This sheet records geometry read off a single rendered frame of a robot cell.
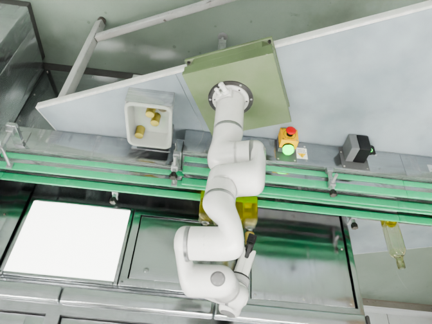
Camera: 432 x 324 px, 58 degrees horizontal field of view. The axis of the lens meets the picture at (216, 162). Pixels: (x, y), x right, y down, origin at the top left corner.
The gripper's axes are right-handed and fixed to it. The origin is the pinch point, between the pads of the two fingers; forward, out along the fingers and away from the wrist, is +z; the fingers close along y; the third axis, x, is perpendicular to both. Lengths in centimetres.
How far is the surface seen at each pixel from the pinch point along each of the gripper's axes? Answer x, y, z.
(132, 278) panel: 37.2, -13.4, -24.1
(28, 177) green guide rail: 93, -5, -4
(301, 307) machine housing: -25.9, -14.5, -10.7
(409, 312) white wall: -213, -306, 166
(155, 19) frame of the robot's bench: 74, 29, 78
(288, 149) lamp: -2.4, 20.8, 31.9
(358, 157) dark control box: -30, 20, 41
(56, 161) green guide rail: 83, 3, 3
